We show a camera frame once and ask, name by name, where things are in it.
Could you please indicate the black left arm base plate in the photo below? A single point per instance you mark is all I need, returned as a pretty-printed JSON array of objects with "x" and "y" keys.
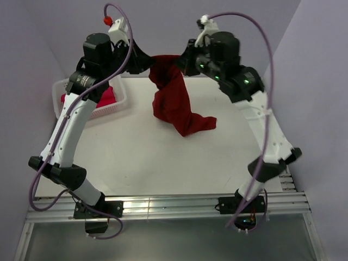
[{"x": 114, "y": 208}]

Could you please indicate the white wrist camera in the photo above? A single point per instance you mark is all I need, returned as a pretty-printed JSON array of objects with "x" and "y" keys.
[
  {"x": 118, "y": 31},
  {"x": 207, "y": 26}
]

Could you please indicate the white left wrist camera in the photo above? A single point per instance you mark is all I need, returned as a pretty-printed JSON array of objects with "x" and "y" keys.
[{"x": 118, "y": 31}]

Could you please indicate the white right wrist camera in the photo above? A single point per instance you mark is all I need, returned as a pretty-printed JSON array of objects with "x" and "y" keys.
[{"x": 207, "y": 26}]

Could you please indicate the aluminium frame rail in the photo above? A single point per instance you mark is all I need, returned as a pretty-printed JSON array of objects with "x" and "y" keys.
[{"x": 289, "y": 201}]

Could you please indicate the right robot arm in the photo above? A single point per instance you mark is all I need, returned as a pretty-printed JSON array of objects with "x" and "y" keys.
[{"x": 217, "y": 57}]

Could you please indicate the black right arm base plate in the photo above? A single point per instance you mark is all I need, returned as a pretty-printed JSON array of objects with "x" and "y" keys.
[{"x": 230, "y": 204}]

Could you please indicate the white perforated plastic basket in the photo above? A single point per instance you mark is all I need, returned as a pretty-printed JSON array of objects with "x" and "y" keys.
[{"x": 118, "y": 102}]

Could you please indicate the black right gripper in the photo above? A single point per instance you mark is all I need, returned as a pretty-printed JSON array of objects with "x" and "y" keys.
[{"x": 187, "y": 59}]

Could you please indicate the dark red t shirt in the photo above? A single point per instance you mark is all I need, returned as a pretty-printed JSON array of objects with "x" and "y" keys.
[{"x": 171, "y": 102}]

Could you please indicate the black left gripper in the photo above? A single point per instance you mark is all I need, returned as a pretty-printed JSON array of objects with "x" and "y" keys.
[{"x": 140, "y": 61}]

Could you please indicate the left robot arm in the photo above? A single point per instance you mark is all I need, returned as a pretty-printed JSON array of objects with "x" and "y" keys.
[{"x": 103, "y": 59}]

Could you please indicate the pink rolled t shirt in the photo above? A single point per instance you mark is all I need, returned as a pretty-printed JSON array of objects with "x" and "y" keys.
[{"x": 107, "y": 98}]

